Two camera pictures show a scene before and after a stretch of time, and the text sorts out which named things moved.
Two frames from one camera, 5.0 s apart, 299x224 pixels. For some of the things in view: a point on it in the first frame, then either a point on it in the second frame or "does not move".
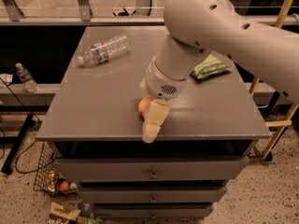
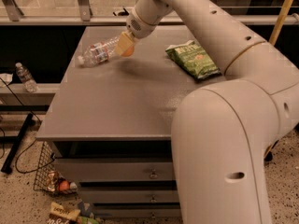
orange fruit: [142, 105] -> [129, 51]
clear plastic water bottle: [101, 51] does not move
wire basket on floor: [48, 177] does not move
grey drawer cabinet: [97, 131] does not move
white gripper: [159, 81] -> [139, 26]
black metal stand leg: [7, 165] does not move
